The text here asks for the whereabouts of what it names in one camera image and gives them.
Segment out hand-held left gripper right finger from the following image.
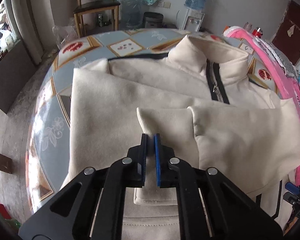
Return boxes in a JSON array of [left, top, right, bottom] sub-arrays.
[[153, 133, 283, 240]]

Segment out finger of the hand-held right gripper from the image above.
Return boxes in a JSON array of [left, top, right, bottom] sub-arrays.
[[285, 182, 300, 193]]

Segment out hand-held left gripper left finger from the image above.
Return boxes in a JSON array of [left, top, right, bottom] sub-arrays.
[[18, 133, 148, 240]]

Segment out cream zip jacket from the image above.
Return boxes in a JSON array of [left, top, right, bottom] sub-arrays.
[[59, 35, 300, 240]]

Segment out patterned blue tablecloth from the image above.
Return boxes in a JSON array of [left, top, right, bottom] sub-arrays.
[[25, 29, 280, 215]]

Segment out pink printed blanket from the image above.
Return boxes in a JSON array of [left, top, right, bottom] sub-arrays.
[[224, 26, 300, 188]]

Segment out grey quilted cloth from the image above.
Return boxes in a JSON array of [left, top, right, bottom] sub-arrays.
[[256, 39, 298, 77]]

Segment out black appliance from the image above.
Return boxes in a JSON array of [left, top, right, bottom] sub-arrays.
[[143, 12, 164, 28]]

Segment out clear empty water bottle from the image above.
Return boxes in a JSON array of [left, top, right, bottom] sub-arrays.
[[121, 0, 142, 29]]

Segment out brown cardboard box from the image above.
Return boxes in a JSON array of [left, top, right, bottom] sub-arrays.
[[0, 151, 14, 174]]

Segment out white water dispenser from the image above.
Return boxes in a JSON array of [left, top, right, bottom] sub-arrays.
[[184, 11, 205, 32]]

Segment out clear plastic bag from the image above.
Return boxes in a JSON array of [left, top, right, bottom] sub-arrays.
[[52, 25, 78, 49]]

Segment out wooden chair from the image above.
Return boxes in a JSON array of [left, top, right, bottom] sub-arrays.
[[73, 0, 121, 38]]

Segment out dark grey panel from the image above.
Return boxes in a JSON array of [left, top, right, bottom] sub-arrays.
[[0, 39, 37, 114]]

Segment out brown door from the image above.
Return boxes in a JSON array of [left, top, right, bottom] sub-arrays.
[[271, 0, 300, 65]]

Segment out beige curtain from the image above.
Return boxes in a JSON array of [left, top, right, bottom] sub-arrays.
[[10, 0, 53, 65]]

